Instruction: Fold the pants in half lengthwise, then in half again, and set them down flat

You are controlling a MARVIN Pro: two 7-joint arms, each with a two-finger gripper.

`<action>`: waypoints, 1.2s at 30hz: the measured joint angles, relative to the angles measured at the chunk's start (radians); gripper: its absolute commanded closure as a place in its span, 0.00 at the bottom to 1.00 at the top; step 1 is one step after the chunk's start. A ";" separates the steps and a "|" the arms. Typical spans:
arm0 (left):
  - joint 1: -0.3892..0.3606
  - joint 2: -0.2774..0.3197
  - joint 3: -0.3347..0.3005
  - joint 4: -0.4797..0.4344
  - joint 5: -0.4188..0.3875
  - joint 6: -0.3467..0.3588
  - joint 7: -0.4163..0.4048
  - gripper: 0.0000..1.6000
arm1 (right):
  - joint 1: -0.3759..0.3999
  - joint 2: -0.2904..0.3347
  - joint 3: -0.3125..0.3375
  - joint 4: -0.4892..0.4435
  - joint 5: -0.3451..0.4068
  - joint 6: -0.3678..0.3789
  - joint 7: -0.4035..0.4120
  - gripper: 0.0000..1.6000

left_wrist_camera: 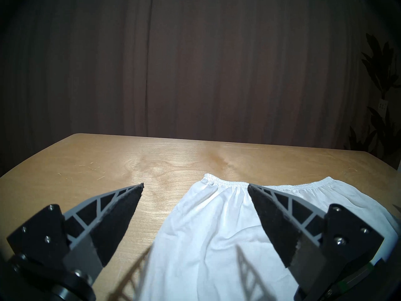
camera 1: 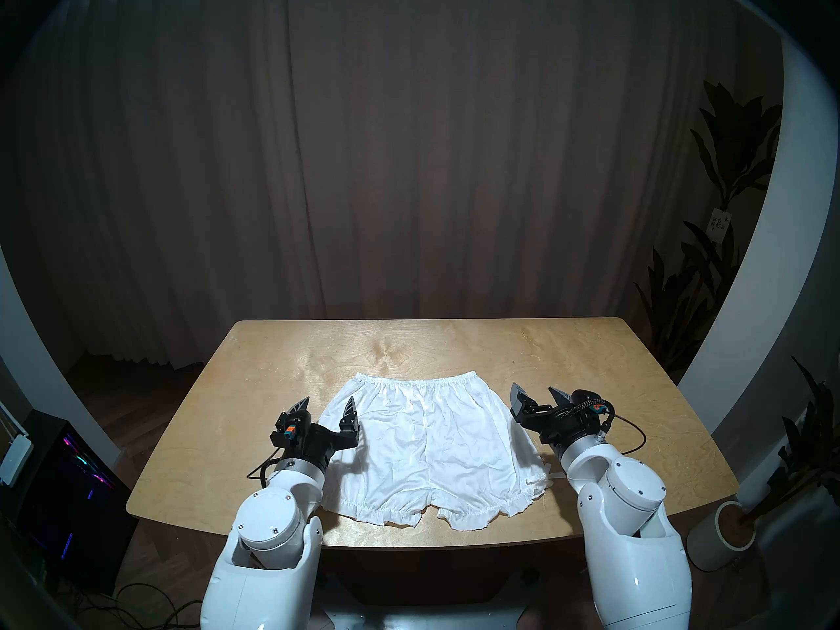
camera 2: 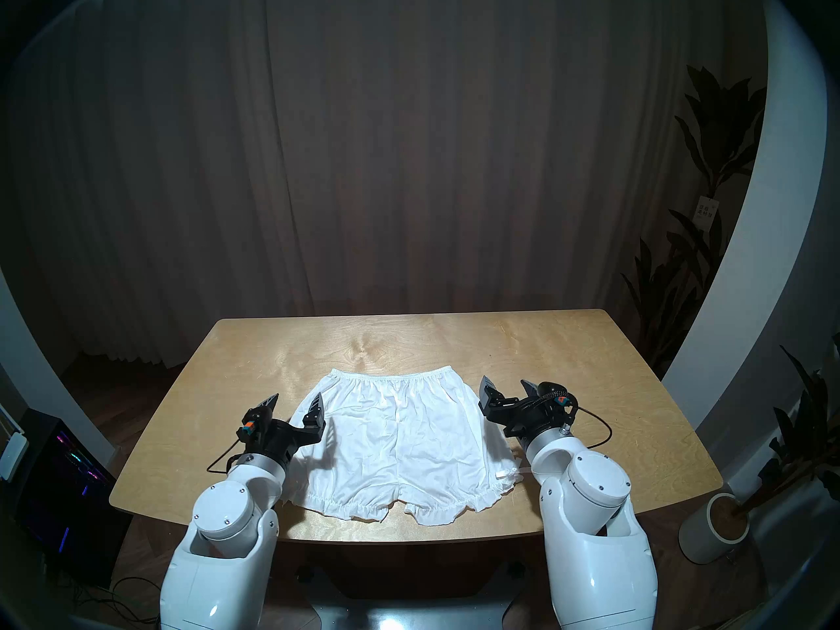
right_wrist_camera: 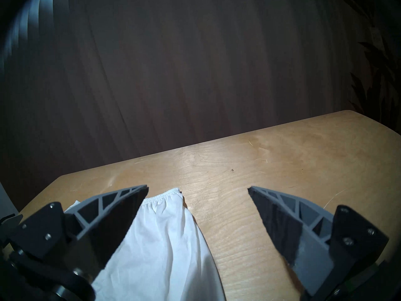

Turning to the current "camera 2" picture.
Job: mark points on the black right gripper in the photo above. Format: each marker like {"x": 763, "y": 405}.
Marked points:
{"x": 522, "y": 417}

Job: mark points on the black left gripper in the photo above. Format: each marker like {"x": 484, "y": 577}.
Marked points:
{"x": 282, "y": 438}

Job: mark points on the white ruffled pants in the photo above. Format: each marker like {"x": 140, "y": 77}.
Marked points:
{"x": 394, "y": 438}

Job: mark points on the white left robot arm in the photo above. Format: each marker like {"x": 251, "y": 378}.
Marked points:
{"x": 223, "y": 517}

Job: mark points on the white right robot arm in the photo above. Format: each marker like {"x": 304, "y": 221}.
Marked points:
{"x": 590, "y": 504}

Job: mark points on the light wooden table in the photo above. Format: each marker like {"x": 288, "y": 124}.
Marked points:
{"x": 459, "y": 346}

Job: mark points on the white round plant pot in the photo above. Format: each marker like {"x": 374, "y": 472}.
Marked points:
{"x": 705, "y": 530}

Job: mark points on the black computer tower with lights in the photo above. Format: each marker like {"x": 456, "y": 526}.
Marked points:
{"x": 65, "y": 497}

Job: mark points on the white paper plant tag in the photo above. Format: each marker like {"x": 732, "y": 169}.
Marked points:
{"x": 707, "y": 212}

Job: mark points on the beige pleated curtain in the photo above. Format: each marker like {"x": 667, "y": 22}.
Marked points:
{"x": 394, "y": 143}

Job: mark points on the dark leafy potted plant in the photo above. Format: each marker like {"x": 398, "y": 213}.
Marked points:
{"x": 800, "y": 432}

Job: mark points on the tall dark leafy plant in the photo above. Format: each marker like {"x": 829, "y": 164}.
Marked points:
{"x": 718, "y": 136}

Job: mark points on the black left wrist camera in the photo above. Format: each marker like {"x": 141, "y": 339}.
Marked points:
{"x": 249, "y": 429}

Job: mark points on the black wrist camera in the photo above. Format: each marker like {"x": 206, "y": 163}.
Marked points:
{"x": 558, "y": 392}
{"x": 249, "y": 429}

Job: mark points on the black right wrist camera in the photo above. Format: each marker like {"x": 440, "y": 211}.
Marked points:
{"x": 558, "y": 392}

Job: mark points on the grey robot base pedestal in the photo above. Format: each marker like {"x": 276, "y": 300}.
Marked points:
{"x": 407, "y": 615}

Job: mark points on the white wall box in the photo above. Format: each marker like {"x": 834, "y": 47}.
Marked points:
{"x": 13, "y": 457}

